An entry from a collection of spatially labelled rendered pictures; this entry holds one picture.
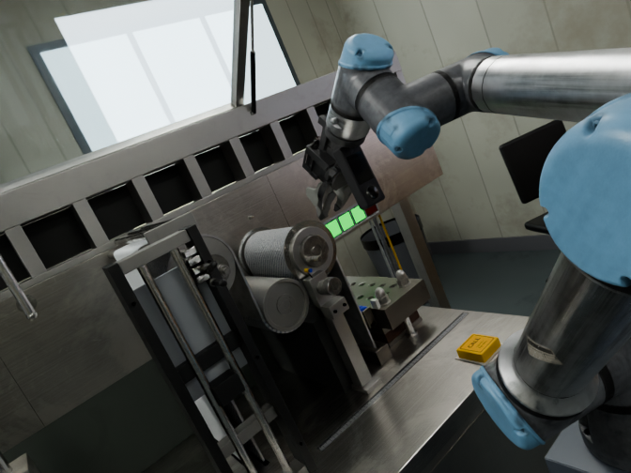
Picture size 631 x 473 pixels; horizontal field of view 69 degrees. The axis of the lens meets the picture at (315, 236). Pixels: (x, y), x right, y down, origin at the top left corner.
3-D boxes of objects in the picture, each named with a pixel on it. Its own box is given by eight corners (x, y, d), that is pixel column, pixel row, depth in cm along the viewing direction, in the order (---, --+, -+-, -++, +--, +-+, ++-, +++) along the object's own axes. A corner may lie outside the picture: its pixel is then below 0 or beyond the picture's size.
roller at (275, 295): (277, 342, 102) (254, 295, 100) (231, 328, 123) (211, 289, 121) (316, 312, 108) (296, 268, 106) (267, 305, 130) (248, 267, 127)
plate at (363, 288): (392, 330, 117) (384, 310, 115) (308, 315, 150) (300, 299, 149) (431, 297, 125) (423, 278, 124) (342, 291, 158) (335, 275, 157)
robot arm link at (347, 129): (384, 112, 75) (349, 128, 71) (377, 134, 79) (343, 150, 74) (352, 87, 78) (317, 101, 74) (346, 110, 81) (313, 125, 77)
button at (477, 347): (484, 363, 100) (481, 354, 100) (458, 358, 106) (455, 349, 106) (501, 345, 104) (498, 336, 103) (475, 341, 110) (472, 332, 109)
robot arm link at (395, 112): (469, 99, 61) (422, 54, 66) (397, 133, 59) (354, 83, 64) (458, 141, 67) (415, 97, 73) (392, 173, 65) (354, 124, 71)
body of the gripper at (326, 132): (329, 156, 91) (342, 104, 82) (359, 182, 88) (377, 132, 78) (300, 170, 87) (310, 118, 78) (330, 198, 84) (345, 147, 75)
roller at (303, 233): (305, 284, 106) (284, 240, 104) (255, 281, 128) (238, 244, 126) (340, 260, 112) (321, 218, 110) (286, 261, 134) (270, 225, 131)
